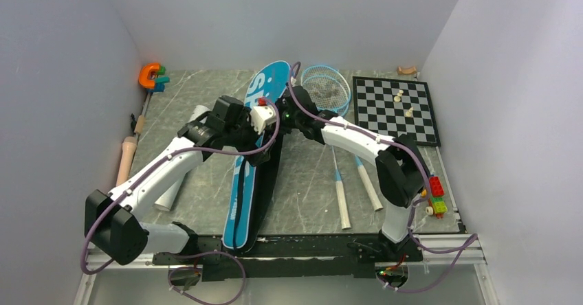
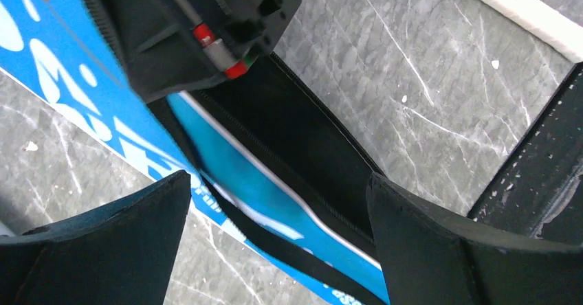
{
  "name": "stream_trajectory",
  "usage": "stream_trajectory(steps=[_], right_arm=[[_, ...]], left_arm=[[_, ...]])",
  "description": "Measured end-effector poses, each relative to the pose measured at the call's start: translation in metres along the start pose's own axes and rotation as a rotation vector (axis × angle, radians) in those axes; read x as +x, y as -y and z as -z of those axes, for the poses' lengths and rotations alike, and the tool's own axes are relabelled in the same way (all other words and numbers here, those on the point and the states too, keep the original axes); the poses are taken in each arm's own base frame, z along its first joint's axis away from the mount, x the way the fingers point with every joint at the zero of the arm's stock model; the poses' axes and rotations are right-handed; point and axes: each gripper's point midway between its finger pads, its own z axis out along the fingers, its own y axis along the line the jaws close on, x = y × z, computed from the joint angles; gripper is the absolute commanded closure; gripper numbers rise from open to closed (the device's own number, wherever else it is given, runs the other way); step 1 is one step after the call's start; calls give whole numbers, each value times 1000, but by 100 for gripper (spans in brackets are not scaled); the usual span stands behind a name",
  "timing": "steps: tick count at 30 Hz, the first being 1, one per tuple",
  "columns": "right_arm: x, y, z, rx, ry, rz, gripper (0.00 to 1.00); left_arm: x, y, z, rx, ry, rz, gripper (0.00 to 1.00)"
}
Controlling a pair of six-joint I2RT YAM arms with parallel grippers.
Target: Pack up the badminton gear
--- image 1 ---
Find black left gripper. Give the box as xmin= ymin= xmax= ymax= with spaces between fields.
xmin=224 ymin=107 xmax=275 ymax=166

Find blue racket bag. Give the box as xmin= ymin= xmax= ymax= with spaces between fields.
xmin=222 ymin=60 xmax=291 ymax=252

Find white shuttlecock tube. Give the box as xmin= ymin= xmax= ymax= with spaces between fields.
xmin=152 ymin=104 xmax=211 ymax=212

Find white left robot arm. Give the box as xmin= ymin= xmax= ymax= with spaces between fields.
xmin=80 ymin=95 xmax=281 ymax=269

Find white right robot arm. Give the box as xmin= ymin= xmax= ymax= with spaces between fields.
xmin=281 ymin=84 xmax=430 ymax=260

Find green blue toy blocks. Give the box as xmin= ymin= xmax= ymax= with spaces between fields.
xmin=151 ymin=65 xmax=170 ymax=93

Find black white chessboard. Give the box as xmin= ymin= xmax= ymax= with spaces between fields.
xmin=352 ymin=76 xmax=441 ymax=147

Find cream chess pawn upper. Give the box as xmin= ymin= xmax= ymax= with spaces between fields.
xmin=393 ymin=90 xmax=404 ymax=102

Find cream chess pawn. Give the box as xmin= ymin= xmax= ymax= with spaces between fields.
xmin=393 ymin=90 xmax=404 ymax=102
xmin=404 ymin=107 xmax=413 ymax=117

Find orange C-shaped toy block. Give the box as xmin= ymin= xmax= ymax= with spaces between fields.
xmin=138 ymin=63 xmax=162 ymax=89

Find cream chess pawn lower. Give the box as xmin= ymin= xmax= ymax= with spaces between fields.
xmin=404 ymin=107 xmax=413 ymax=117

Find wooden arch block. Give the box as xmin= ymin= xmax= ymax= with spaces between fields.
xmin=397 ymin=66 xmax=417 ymax=76

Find colourful brick toy car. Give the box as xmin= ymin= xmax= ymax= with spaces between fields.
xmin=421 ymin=175 xmax=448 ymax=219

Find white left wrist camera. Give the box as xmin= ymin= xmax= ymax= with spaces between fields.
xmin=250 ymin=97 xmax=278 ymax=135

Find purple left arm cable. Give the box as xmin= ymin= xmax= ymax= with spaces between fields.
xmin=80 ymin=97 xmax=281 ymax=305

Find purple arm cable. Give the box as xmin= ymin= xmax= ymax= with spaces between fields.
xmin=287 ymin=61 xmax=479 ymax=295
xmin=80 ymin=97 xmax=281 ymax=305

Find beige handle tool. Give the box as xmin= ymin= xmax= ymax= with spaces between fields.
xmin=115 ymin=136 xmax=138 ymax=186

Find black base frame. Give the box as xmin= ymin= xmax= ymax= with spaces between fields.
xmin=153 ymin=232 xmax=424 ymax=282

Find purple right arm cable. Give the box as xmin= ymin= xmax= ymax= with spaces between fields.
xmin=287 ymin=61 xmax=479 ymax=295

